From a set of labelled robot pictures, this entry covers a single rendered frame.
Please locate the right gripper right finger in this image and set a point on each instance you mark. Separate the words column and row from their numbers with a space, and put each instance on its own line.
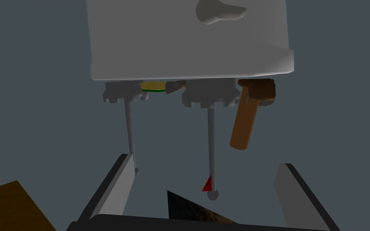
column 295, row 199

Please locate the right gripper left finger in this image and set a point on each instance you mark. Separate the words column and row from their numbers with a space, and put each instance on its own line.
column 117, row 189

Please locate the dark brown wedge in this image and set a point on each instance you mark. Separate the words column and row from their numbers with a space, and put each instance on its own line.
column 185, row 208

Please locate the small red triangle piece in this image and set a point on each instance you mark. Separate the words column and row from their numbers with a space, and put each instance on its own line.
column 207, row 185

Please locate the brown wooden mallet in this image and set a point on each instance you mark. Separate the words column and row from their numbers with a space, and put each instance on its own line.
column 246, row 125

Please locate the yellow and green flat disc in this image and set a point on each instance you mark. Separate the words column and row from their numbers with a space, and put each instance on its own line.
column 153, row 86

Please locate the brown wooden block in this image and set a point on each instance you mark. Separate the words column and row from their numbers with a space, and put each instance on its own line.
column 8, row 208

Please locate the white boxy appliance with lever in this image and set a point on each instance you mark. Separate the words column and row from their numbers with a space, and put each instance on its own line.
column 185, row 41

